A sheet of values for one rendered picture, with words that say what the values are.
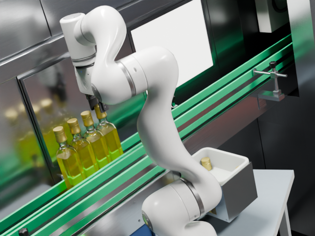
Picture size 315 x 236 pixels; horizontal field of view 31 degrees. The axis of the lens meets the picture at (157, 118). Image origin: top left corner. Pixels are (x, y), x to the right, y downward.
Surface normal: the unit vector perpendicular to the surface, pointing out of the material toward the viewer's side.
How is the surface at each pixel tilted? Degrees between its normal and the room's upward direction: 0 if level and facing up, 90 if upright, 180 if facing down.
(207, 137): 90
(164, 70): 82
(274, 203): 0
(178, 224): 96
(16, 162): 90
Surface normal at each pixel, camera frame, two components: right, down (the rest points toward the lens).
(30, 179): 0.69, 0.16
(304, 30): -0.69, 0.44
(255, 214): -0.22, -0.88
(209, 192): 0.29, 0.10
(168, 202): 0.02, -0.49
